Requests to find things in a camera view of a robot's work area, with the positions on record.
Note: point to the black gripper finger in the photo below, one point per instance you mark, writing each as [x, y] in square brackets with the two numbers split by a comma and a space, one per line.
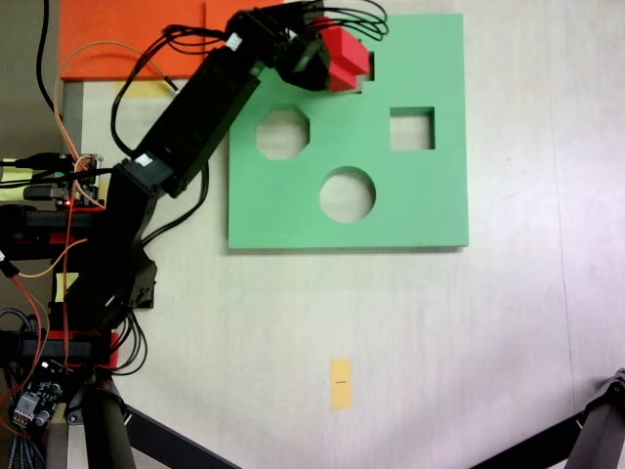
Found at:
[312, 78]

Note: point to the red cross columnar block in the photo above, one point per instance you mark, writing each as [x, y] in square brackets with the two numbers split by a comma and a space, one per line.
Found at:
[347, 58]

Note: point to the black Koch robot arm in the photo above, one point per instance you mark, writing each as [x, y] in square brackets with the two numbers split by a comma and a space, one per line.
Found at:
[195, 122]

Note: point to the green shape-hole board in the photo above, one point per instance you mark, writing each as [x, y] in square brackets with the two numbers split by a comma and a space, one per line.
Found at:
[429, 205]

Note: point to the large orange block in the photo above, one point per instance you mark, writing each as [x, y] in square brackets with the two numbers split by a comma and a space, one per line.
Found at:
[107, 34]

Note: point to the wide yellow tape strip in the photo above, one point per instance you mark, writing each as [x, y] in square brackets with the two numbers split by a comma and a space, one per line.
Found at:
[141, 89]

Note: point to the red and black table clamp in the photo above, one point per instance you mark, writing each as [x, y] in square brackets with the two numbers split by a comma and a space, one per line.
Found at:
[58, 349]
[44, 222]

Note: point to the small yellow tape marker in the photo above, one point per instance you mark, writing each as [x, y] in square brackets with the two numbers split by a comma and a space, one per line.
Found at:
[341, 383]

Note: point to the yellow sticky note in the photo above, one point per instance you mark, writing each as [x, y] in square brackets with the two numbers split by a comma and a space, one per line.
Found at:
[61, 288]

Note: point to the round black tripod leg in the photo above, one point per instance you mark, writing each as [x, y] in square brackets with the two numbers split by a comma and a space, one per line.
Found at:
[105, 430]

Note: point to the black circuit board with capacitors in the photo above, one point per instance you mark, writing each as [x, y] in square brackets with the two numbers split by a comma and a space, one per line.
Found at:
[34, 396]

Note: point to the black tripod leg with hinge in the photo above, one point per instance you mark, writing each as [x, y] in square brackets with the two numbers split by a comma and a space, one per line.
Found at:
[603, 420]

